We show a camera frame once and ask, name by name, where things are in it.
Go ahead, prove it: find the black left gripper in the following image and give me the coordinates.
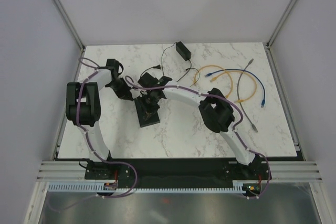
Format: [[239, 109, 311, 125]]
[[107, 78, 133, 102]]

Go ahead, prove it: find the black network switch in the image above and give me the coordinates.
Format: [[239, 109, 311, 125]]
[[134, 97, 160, 128]]

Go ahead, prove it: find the black power adapter cable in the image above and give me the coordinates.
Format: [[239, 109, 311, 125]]
[[140, 42, 205, 86]]

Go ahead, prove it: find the black power adapter box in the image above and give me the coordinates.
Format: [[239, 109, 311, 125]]
[[175, 41, 191, 61]]

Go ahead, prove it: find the yellow ethernet cable long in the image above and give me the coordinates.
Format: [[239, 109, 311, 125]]
[[211, 70, 258, 103]]

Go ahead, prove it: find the grey ethernet cable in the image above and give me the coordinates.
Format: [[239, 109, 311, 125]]
[[237, 59, 258, 133]]

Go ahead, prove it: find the blue ethernet cable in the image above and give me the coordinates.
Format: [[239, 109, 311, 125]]
[[204, 68, 267, 109]]

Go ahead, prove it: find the yellow ethernet cable short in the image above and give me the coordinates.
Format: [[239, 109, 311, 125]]
[[191, 65, 233, 98]]

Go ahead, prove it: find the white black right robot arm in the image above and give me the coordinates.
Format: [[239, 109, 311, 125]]
[[135, 73, 262, 179]]

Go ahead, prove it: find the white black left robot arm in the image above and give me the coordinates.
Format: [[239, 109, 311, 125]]
[[66, 59, 133, 179]]

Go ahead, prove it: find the purple robot cable right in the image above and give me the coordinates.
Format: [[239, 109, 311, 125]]
[[125, 76, 272, 200]]

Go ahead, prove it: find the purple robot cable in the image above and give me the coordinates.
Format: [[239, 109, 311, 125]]
[[47, 57, 139, 211], [125, 76, 272, 200]]

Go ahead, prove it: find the purple robot cable left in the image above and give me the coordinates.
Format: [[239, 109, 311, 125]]
[[47, 57, 139, 211]]

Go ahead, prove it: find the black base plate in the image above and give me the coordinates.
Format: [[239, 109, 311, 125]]
[[85, 158, 271, 188]]

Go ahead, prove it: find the aluminium frame rail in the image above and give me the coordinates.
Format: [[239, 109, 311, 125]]
[[37, 158, 322, 182]]

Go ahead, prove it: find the white slotted cable duct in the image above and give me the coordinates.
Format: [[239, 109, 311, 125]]
[[47, 180, 263, 193]]

